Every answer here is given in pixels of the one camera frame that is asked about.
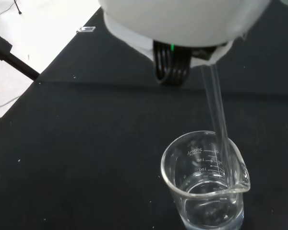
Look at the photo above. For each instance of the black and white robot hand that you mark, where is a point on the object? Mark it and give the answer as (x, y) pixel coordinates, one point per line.
(182, 19)

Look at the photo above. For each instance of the glass beaker with water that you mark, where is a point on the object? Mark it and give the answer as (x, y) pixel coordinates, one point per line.
(194, 167)

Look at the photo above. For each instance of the black bench cloth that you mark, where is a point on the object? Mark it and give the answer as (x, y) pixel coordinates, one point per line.
(86, 143)

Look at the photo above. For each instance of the slim black tripod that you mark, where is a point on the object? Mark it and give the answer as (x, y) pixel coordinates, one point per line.
(18, 8)

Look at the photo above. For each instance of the heavy black tripod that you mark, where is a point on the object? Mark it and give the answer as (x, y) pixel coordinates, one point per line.
(14, 61)

